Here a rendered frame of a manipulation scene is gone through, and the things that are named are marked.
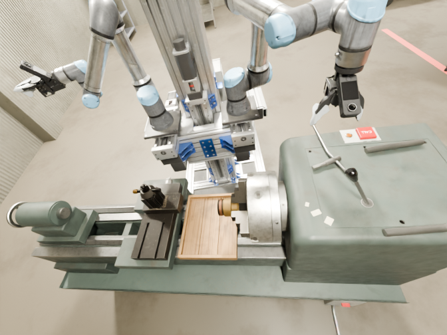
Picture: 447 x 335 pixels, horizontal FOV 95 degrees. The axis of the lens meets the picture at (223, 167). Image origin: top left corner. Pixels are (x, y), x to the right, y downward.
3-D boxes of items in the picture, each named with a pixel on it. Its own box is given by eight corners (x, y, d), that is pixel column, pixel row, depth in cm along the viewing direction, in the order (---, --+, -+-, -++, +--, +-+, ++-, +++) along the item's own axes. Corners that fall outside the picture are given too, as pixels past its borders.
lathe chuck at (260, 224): (267, 186, 113) (267, 158, 86) (272, 246, 99) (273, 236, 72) (250, 187, 115) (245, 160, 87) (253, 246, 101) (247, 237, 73)
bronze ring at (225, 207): (237, 193, 94) (217, 194, 96) (237, 211, 89) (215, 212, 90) (239, 202, 101) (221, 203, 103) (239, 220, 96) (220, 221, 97)
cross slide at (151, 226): (182, 187, 127) (180, 183, 124) (167, 260, 101) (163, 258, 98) (155, 188, 131) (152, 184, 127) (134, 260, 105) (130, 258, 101)
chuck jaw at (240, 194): (255, 197, 95) (253, 173, 91) (255, 203, 90) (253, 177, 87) (232, 199, 97) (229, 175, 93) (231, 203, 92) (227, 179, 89)
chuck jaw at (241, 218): (256, 209, 90) (257, 235, 82) (257, 215, 93) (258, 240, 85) (231, 210, 92) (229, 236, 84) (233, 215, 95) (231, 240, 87)
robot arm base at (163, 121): (153, 117, 138) (146, 105, 130) (174, 113, 136) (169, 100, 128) (149, 132, 128) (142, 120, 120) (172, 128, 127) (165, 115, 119)
